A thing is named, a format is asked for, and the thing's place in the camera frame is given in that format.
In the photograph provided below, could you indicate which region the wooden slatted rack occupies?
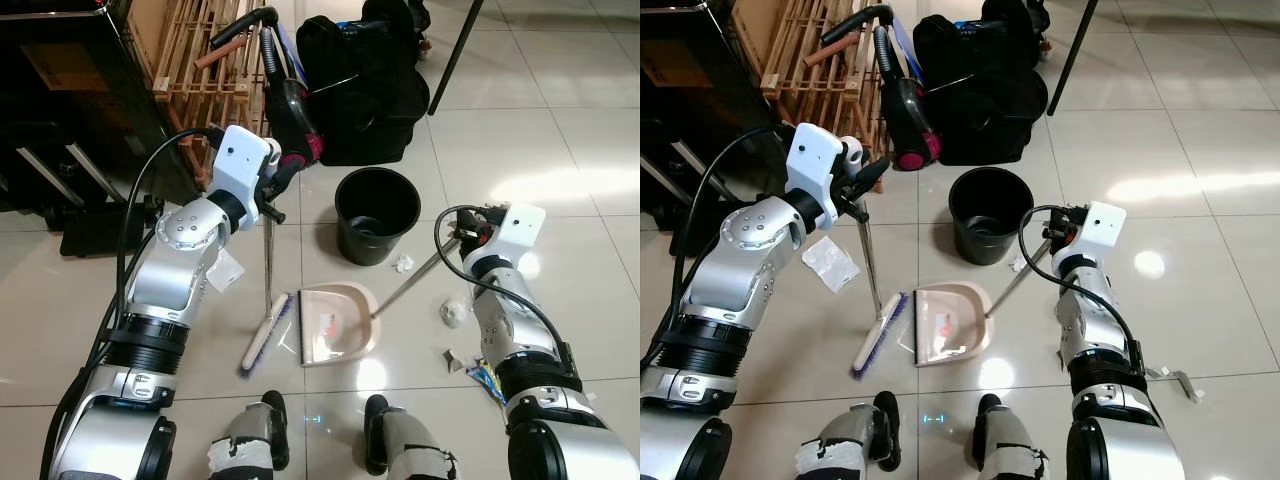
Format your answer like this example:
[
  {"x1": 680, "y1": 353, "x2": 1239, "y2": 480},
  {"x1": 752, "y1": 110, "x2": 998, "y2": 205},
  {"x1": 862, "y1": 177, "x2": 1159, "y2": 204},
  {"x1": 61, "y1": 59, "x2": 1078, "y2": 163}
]
[
  {"x1": 152, "y1": 0, "x2": 291, "y2": 136},
  {"x1": 760, "y1": 0, "x2": 901, "y2": 151}
]

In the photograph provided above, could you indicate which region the brown cardboard sheet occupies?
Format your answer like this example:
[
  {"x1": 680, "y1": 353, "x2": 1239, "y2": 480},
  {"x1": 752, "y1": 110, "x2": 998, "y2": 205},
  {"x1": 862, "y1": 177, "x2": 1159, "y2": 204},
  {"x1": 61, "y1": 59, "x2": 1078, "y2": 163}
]
[
  {"x1": 738, "y1": 0, "x2": 781, "y2": 71},
  {"x1": 128, "y1": 0, "x2": 176, "y2": 81}
]

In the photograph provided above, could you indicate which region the black metal pole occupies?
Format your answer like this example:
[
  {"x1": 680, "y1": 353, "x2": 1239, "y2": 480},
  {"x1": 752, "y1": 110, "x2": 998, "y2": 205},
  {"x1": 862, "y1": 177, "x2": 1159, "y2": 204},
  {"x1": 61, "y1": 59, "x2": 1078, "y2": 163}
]
[
  {"x1": 427, "y1": 0, "x2": 487, "y2": 117},
  {"x1": 1047, "y1": 0, "x2": 1100, "y2": 117}
]

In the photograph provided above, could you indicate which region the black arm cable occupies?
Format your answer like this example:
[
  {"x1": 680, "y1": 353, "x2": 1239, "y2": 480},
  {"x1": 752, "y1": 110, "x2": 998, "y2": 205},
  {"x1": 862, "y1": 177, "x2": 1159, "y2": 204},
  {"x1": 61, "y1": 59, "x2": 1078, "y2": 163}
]
[
  {"x1": 112, "y1": 126, "x2": 229, "y2": 336},
  {"x1": 1018, "y1": 204, "x2": 1146, "y2": 371},
  {"x1": 668, "y1": 124, "x2": 803, "y2": 331},
  {"x1": 432, "y1": 204, "x2": 573, "y2": 376}
]

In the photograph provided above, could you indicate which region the grey taped robot leg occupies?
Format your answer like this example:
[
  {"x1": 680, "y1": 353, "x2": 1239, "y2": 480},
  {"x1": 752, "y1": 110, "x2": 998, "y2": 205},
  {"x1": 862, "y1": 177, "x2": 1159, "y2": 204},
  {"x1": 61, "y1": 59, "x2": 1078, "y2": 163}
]
[
  {"x1": 797, "y1": 392, "x2": 901, "y2": 480},
  {"x1": 975, "y1": 395, "x2": 1051, "y2": 480},
  {"x1": 207, "y1": 392, "x2": 291, "y2": 480},
  {"x1": 363, "y1": 395, "x2": 461, "y2": 480}
]

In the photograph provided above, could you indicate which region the pink long-handled dustpan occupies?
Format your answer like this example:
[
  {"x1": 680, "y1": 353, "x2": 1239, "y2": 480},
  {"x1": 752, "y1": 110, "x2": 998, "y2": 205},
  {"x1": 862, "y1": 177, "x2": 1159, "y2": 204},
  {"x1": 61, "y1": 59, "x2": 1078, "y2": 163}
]
[
  {"x1": 297, "y1": 225, "x2": 476, "y2": 369},
  {"x1": 912, "y1": 235, "x2": 1056, "y2": 369}
]

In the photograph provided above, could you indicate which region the black plastic bucket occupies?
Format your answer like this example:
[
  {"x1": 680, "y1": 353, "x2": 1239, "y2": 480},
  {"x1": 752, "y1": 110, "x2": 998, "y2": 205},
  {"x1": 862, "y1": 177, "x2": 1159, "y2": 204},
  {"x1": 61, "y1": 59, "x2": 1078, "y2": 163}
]
[
  {"x1": 947, "y1": 167, "x2": 1033, "y2": 267},
  {"x1": 334, "y1": 168, "x2": 421, "y2": 267}
]

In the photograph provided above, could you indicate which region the colourful snack wrapper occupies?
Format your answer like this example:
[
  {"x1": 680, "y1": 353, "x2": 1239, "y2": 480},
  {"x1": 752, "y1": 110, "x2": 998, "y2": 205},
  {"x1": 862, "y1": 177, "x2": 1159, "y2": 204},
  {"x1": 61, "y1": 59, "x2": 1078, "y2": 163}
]
[{"x1": 465, "y1": 358, "x2": 509, "y2": 406}]

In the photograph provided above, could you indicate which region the glossy black cabinet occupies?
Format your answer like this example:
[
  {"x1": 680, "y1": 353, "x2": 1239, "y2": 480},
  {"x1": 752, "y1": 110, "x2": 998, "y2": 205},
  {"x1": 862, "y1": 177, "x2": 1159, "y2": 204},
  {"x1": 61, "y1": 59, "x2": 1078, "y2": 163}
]
[
  {"x1": 0, "y1": 0, "x2": 201, "y2": 257},
  {"x1": 640, "y1": 0, "x2": 801, "y2": 217}
]

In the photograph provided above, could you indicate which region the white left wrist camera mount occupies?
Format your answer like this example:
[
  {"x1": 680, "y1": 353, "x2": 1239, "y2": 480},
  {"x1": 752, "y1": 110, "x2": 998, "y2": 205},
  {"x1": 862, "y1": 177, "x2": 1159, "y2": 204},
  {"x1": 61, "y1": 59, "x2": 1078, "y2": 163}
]
[
  {"x1": 207, "y1": 125, "x2": 283, "y2": 207},
  {"x1": 787, "y1": 122, "x2": 849, "y2": 216}
]

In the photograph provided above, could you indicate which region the black and red vacuum cleaner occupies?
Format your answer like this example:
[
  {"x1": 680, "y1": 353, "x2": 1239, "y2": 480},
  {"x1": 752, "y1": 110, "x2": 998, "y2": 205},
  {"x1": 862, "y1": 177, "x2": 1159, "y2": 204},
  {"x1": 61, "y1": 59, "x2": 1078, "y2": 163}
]
[
  {"x1": 195, "y1": 5, "x2": 326, "y2": 171},
  {"x1": 803, "y1": 5, "x2": 941, "y2": 173}
]

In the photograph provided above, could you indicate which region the grey taped robot left leg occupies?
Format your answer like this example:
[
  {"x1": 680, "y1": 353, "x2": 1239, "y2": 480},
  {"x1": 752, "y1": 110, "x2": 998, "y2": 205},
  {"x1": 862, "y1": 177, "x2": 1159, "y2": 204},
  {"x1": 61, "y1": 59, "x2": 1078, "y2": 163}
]
[
  {"x1": 207, "y1": 392, "x2": 291, "y2": 480},
  {"x1": 797, "y1": 392, "x2": 901, "y2": 480}
]

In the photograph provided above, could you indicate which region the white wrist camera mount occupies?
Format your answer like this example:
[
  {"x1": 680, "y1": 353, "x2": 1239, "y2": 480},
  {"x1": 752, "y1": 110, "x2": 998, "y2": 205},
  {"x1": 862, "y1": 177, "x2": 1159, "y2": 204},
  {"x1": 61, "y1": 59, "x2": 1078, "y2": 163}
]
[
  {"x1": 1080, "y1": 202, "x2": 1127, "y2": 263},
  {"x1": 497, "y1": 203, "x2": 547, "y2": 263},
  {"x1": 787, "y1": 122, "x2": 849, "y2": 216},
  {"x1": 207, "y1": 125, "x2": 283, "y2": 207}
]

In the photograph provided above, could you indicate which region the pink broom with metal handle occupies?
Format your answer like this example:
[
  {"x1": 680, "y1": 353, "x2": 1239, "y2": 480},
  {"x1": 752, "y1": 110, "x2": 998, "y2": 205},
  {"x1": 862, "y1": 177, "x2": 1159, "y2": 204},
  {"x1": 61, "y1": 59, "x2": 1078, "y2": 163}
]
[
  {"x1": 240, "y1": 145, "x2": 297, "y2": 380},
  {"x1": 840, "y1": 138, "x2": 912, "y2": 382}
]

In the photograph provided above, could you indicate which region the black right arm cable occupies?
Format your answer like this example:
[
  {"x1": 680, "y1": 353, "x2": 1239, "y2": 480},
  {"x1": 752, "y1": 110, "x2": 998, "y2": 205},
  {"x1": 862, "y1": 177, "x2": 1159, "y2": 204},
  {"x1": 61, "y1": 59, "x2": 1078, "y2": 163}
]
[
  {"x1": 1018, "y1": 204, "x2": 1146, "y2": 371},
  {"x1": 432, "y1": 204, "x2": 573, "y2": 376}
]

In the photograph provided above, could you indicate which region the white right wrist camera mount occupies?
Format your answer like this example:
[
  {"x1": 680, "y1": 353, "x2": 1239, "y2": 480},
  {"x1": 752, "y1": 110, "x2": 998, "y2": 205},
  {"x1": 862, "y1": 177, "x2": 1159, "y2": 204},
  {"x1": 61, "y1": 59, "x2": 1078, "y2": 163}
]
[
  {"x1": 497, "y1": 203, "x2": 547, "y2": 263},
  {"x1": 1080, "y1": 202, "x2": 1127, "y2": 263}
]

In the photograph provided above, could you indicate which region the white plastic packet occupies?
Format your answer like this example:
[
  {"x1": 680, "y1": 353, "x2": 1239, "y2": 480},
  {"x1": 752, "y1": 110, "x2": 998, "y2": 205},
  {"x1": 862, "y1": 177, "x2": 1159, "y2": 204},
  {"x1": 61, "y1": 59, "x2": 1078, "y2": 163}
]
[
  {"x1": 205, "y1": 250, "x2": 246, "y2": 294},
  {"x1": 803, "y1": 237, "x2": 861, "y2": 294}
]

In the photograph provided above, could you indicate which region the black fabric bag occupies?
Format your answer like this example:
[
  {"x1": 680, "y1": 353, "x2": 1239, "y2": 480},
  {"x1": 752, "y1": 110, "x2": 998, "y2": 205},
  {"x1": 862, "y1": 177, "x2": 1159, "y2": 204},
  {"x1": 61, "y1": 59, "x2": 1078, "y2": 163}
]
[
  {"x1": 912, "y1": 0, "x2": 1049, "y2": 167},
  {"x1": 297, "y1": 0, "x2": 431, "y2": 167}
]

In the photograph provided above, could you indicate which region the grey taped robot right leg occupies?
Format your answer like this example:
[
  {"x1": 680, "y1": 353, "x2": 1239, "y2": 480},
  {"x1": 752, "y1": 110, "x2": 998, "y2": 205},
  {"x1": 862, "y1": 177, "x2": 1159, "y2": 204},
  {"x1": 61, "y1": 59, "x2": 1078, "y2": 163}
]
[
  {"x1": 363, "y1": 395, "x2": 461, "y2": 480},
  {"x1": 975, "y1": 395, "x2": 1051, "y2": 480}
]

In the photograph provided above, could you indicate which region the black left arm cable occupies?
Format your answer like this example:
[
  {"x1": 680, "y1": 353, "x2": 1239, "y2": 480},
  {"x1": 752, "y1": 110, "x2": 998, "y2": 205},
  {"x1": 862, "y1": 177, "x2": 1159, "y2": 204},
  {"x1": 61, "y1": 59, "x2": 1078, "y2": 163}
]
[
  {"x1": 112, "y1": 126, "x2": 229, "y2": 336},
  {"x1": 668, "y1": 124, "x2": 803, "y2": 331}
]

